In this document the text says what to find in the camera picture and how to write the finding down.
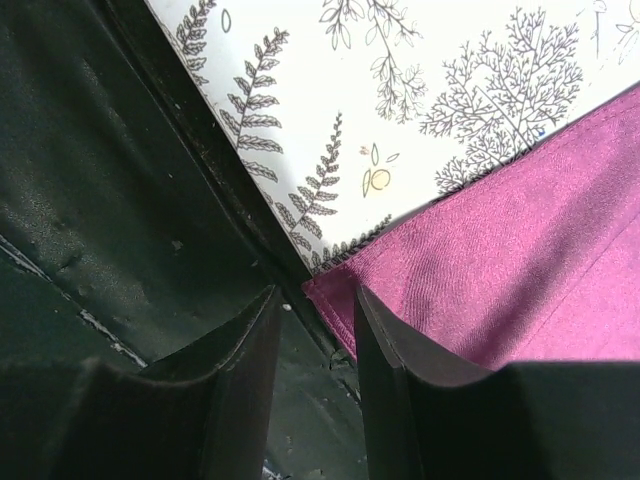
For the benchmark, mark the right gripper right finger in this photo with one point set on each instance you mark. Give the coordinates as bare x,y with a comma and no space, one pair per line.
430,414

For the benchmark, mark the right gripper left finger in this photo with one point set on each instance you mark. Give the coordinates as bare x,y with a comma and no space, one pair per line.
200,413

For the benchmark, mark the purple satin napkin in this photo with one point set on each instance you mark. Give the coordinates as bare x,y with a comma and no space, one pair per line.
536,261

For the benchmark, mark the floral tablecloth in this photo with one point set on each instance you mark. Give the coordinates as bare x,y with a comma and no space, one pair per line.
351,115

